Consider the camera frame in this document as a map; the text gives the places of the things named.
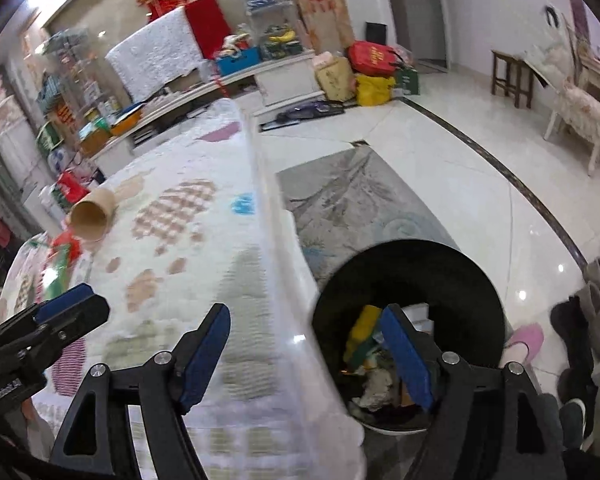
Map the grey floor rug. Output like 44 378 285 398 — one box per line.
275 145 461 286

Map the green snack bag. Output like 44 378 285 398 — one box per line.
37 232 82 306

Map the pink slipper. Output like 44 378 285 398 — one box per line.
502 324 545 366

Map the printed plush blanket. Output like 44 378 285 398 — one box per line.
2 97 366 480

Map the black frame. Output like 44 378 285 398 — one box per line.
365 21 389 46

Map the wooden stool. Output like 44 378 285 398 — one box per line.
491 49 536 109

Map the beige sack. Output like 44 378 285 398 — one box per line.
315 55 356 103

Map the white low cabinet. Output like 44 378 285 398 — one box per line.
87 50 326 176

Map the green packaging box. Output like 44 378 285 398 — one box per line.
36 121 64 154

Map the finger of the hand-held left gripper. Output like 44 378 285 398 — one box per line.
0 283 96 343
10 296 110 361

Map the small red bag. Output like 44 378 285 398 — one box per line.
55 171 90 206

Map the dark cloth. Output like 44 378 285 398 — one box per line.
260 101 346 131

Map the brown paper cup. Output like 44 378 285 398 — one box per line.
69 189 118 242

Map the yellow packet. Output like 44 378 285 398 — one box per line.
345 305 383 363

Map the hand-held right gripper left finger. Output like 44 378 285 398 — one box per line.
47 302 232 480

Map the yellow plastic bag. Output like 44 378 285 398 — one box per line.
355 74 396 107

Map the black trash bin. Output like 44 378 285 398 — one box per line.
312 240 508 433

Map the white quilt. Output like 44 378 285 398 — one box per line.
105 7 206 103

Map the green carton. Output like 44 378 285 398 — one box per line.
392 67 421 97

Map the orange basin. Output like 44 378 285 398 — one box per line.
111 104 146 137

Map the blue plastic crate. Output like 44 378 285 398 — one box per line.
216 47 262 77

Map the black shoe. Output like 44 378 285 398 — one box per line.
550 296 597 396

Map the large red bag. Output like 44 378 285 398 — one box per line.
348 41 403 77

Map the white chair with floral cover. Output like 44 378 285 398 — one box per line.
544 42 600 177

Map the white paper carton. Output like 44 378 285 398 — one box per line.
402 302 434 334

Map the red cloth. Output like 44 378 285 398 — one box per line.
185 0 233 60

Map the crumpled grey tissue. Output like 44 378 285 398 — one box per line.
362 360 402 407

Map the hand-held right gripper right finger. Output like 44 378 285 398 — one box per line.
380 303 566 480

